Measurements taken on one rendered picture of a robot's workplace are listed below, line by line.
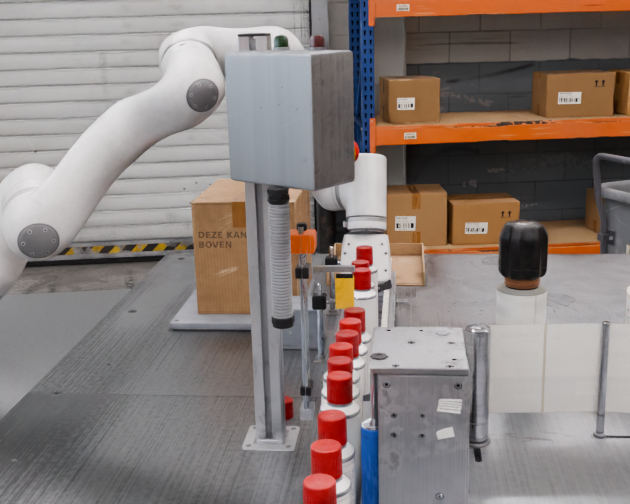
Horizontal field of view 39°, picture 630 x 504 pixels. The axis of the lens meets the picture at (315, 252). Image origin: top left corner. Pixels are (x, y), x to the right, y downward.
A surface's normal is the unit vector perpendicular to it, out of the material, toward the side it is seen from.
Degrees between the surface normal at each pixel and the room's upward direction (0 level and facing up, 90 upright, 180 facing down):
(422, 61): 90
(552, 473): 0
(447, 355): 0
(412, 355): 0
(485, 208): 89
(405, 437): 90
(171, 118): 131
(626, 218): 94
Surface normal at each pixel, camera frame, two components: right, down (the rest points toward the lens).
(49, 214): 0.47, 0.08
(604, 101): 0.09, 0.27
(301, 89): -0.66, 0.21
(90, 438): -0.03, -0.97
